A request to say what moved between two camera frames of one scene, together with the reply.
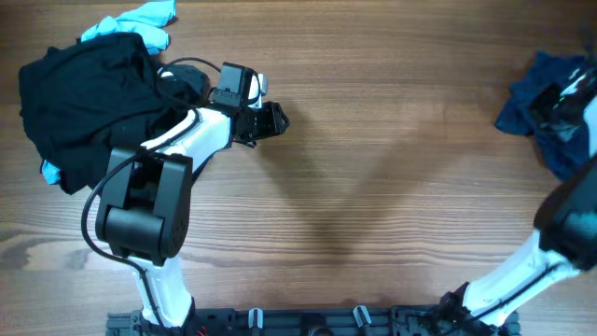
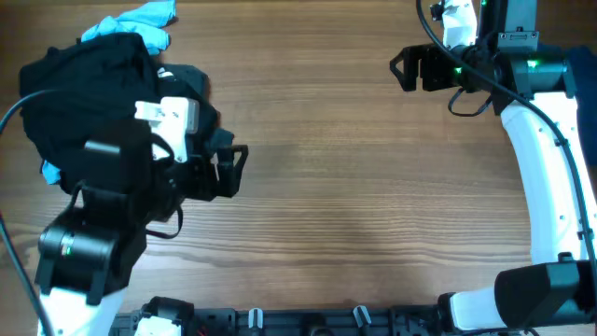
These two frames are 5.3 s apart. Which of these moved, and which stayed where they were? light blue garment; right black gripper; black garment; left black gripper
Moved: right black gripper; left black gripper
Stayed: black garment; light blue garment
